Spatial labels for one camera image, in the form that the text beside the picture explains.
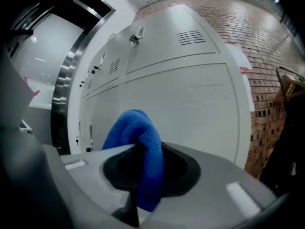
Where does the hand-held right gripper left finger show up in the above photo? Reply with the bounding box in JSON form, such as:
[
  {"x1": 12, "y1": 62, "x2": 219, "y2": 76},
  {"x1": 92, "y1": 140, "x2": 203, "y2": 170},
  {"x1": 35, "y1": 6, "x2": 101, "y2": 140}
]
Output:
[{"x1": 59, "y1": 143, "x2": 144, "y2": 227}]

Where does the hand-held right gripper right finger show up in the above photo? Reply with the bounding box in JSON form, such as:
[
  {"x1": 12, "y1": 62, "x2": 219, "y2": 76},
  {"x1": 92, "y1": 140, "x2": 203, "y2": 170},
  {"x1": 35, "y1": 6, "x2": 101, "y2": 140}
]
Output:
[{"x1": 142, "y1": 141, "x2": 290, "y2": 229}]

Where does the blue cloth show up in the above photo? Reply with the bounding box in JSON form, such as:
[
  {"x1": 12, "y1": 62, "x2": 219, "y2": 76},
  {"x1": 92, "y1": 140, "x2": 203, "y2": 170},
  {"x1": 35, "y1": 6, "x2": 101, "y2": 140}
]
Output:
[{"x1": 101, "y1": 108, "x2": 165, "y2": 213}]

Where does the grey metal locker door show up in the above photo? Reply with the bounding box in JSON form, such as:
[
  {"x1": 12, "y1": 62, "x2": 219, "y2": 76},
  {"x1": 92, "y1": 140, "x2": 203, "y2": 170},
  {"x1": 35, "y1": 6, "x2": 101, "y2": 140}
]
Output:
[{"x1": 118, "y1": 63, "x2": 240, "y2": 171}]

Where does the grey metal locker cabinet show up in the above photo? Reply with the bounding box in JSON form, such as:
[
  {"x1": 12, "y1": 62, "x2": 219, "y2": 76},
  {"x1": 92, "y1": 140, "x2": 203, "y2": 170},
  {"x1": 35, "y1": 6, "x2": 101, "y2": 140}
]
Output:
[{"x1": 78, "y1": 3, "x2": 252, "y2": 174}]

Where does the black loaded metal rack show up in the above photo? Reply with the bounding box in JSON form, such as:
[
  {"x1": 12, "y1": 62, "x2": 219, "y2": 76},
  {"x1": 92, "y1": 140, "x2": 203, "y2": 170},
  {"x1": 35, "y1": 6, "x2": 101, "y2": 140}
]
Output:
[{"x1": 261, "y1": 65, "x2": 305, "y2": 201}]

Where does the stainless steel door frame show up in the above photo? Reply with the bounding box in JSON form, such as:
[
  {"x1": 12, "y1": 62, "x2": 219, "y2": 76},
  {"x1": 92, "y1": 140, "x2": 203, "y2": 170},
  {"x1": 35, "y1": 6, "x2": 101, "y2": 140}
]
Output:
[{"x1": 51, "y1": 0, "x2": 117, "y2": 155}]

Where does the small white wall paper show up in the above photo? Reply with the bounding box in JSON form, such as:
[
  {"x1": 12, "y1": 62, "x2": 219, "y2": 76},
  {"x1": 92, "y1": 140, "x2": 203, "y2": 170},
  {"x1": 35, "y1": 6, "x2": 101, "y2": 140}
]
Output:
[{"x1": 240, "y1": 73, "x2": 256, "y2": 112}]

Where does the wooden slat frame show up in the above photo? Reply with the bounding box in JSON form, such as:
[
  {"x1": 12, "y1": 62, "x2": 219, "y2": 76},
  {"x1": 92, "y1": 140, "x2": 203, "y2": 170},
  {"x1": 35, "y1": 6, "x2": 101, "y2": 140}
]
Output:
[{"x1": 276, "y1": 74, "x2": 305, "y2": 102}]

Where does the large white wall paper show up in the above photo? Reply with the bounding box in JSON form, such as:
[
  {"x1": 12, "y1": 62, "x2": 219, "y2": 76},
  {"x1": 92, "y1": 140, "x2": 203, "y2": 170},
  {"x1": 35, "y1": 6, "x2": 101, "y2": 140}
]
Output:
[{"x1": 226, "y1": 43, "x2": 253, "y2": 69}]

